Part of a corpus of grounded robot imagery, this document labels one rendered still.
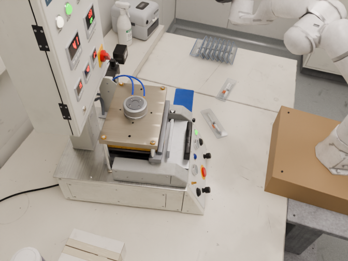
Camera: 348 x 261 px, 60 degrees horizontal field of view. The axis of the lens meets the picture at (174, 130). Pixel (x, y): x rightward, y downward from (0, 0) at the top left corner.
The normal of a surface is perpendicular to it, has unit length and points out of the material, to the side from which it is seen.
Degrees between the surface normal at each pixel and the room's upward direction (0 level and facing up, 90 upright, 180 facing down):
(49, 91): 90
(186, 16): 90
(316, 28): 28
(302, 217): 0
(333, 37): 75
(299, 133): 5
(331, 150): 86
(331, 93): 0
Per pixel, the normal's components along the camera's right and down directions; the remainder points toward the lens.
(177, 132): 0.04, -0.65
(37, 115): -0.10, 0.75
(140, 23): -0.40, 0.65
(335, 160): -0.84, 0.29
